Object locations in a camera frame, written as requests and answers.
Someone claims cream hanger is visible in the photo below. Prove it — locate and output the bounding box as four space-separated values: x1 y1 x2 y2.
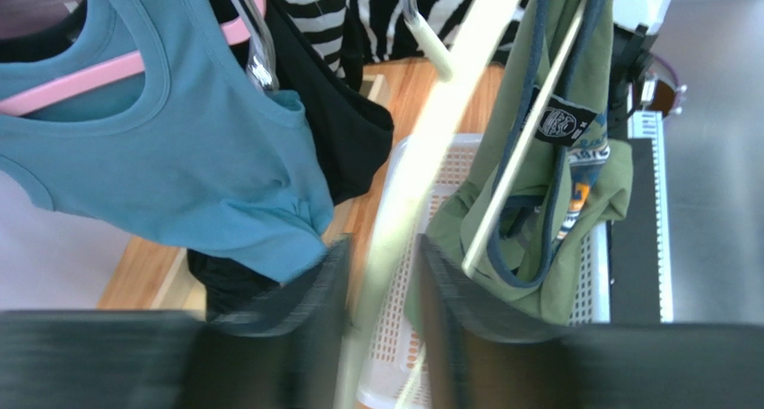
335 0 581 408

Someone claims zebra print blanket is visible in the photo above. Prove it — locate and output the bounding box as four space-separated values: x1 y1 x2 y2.
278 0 473 82

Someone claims white plastic basket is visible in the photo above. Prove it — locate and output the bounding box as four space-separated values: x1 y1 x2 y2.
354 133 612 409

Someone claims pink hanger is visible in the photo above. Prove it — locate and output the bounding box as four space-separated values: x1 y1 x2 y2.
1 0 277 116

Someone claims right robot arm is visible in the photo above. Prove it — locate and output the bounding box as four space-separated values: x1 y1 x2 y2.
608 0 687 140

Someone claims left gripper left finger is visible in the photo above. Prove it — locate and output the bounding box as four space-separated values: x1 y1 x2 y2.
1 236 352 408

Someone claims blue tank top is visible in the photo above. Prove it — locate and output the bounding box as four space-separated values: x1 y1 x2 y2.
1 0 334 283

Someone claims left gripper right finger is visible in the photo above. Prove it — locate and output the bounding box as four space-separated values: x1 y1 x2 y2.
417 236 763 408

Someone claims black tank top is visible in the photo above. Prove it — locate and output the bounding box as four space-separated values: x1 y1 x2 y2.
187 0 395 323

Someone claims wooden clothes rack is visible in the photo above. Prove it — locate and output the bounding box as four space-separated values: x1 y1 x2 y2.
98 74 392 311

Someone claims green tank top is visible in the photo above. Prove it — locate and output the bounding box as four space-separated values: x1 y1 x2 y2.
426 0 633 325

